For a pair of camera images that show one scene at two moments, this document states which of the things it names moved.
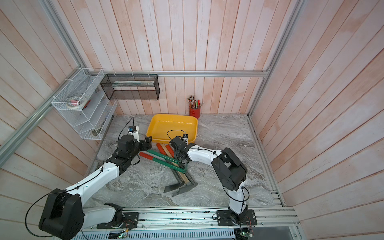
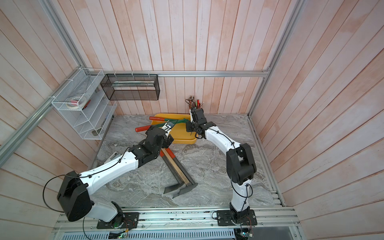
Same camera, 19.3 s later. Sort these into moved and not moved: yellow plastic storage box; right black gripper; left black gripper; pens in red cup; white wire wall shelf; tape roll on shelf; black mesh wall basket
Moved: right black gripper; left black gripper
Not moved: black mesh wall basket; yellow plastic storage box; white wire wall shelf; pens in red cup; tape roll on shelf
